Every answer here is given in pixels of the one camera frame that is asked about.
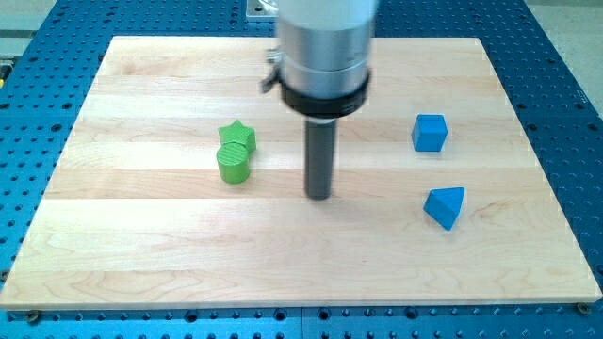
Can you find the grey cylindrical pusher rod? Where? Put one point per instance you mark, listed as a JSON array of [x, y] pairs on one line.
[[319, 145]]

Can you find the green star block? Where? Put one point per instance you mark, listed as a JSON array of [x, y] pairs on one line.
[[238, 133]]

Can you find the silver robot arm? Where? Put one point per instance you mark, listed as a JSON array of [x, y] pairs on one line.
[[321, 67]]

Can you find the green cylinder block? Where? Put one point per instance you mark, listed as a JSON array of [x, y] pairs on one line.
[[233, 163]]

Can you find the blue cube block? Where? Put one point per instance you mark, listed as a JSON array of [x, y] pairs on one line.
[[429, 133]]

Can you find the blue triangular prism block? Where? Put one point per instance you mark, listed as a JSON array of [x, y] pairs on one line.
[[444, 205]]

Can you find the light wooden board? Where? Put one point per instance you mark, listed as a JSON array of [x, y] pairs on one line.
[[136, 215]]

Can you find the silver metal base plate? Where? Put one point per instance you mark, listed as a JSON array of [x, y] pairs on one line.
[[261, 9]]

